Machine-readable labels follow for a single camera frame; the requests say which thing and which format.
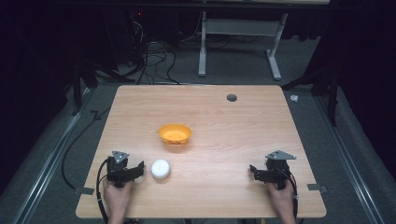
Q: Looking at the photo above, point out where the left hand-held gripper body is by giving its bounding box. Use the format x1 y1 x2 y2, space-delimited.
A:
106 150 131 189

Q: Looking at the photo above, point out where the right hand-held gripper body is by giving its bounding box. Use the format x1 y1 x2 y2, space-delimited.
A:
264 149 298 190

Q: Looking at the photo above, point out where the person's right hand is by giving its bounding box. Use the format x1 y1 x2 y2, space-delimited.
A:
267 181 295 217

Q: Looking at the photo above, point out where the grey tape strip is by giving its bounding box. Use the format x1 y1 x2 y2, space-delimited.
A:
306 183 329 194
73 186 95 197

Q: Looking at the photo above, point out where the orange plastic bowl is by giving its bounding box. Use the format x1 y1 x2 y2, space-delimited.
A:
157 122 193 146

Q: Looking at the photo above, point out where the black metal stand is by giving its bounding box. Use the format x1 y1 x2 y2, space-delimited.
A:
280 66 341 128
70 57 135 117

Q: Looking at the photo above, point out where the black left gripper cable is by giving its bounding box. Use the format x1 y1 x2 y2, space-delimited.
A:
95 158 110 224

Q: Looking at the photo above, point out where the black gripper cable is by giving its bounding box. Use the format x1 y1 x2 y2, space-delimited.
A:
284 169 300 219
95 158 110 224

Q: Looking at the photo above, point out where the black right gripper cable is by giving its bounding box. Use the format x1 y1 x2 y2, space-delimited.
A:
284 169 300 219

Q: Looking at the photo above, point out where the black floor cable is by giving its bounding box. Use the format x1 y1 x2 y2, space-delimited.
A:
61 106 112 190

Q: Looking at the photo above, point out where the metal floor rail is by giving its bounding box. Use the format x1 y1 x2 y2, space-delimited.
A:
312 94 388 224
11 88 96 224

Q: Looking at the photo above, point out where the tangle of black cables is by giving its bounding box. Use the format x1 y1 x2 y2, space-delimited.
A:
125 18 206 86

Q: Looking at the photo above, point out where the white desk frame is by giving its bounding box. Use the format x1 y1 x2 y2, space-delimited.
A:
197 11 290 81

